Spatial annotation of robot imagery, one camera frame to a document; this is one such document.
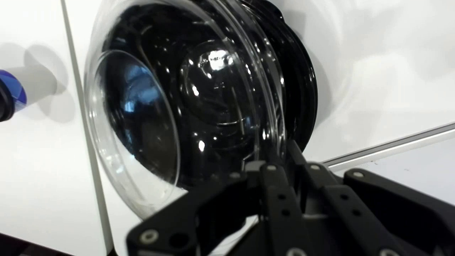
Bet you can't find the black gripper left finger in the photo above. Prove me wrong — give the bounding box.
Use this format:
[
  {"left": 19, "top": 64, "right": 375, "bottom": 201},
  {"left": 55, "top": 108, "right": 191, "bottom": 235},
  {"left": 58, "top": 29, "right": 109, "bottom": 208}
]
[{"left": 125, "top": 159, "right": 309, "bottom": 256}]

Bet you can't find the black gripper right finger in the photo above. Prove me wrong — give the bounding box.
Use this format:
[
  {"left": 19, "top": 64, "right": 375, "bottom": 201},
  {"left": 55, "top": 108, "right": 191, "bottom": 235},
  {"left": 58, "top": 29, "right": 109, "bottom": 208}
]
[{"left": 282, "top": 141, "right": 455, "bottom": 256}]

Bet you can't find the black plastic bowl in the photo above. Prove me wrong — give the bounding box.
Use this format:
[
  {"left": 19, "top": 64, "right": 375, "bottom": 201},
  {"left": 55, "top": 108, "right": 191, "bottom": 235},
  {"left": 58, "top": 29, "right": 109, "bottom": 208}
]
[
  {"left": 100, "top": 0, "right": 319, "bottom": 188},
  {"left": 83, "top": 0, "right": 288, "bottom": 221}
]

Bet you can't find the small blue black object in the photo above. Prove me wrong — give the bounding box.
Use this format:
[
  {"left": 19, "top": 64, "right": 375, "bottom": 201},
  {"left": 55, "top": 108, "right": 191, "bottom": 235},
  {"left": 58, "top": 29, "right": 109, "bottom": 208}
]
[{"left": 0, "top": 68, "right": 28, "bottom": 124}]

